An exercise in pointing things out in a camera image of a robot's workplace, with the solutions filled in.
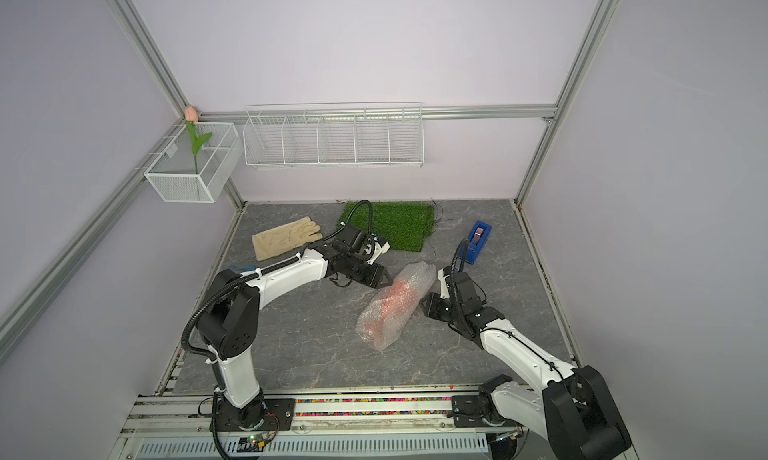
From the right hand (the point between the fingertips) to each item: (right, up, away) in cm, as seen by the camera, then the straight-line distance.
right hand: (422, 299), depth 86 cm
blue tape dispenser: (+20, +17, +16) cm, 30 cm away
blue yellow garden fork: (-60, +7, +16) cm, 63 cm away
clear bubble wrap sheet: (0, +7, +3) cm, 7 cm away
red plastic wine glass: (-6, +2, 0) cm, 7 cm away
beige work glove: (-49, +17, +23) cm, 56 cm away
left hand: (-10, +5, +1) cm, 12 cm away
